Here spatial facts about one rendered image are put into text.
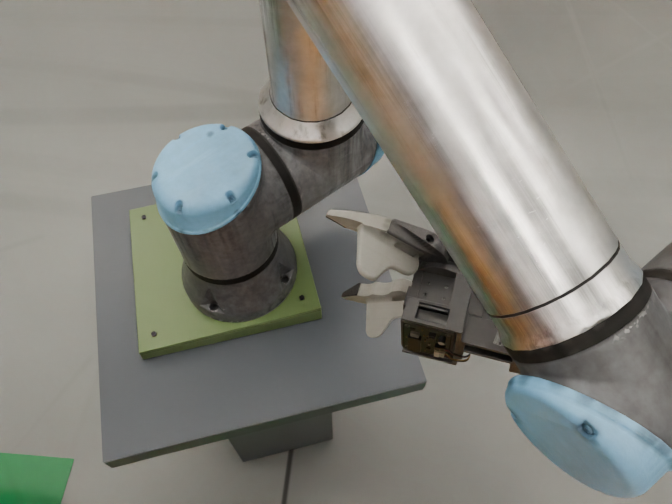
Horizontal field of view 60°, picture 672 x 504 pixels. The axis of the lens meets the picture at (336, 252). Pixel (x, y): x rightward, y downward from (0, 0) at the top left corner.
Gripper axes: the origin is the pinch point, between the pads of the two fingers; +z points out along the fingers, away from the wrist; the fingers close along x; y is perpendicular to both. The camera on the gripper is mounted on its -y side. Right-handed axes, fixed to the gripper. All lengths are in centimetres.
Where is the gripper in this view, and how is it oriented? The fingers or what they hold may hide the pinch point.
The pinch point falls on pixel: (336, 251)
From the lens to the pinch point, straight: 58.3
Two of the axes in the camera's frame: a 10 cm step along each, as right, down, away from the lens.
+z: -9.5, -2.1, 2.5
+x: 1.0, 5.4, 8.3
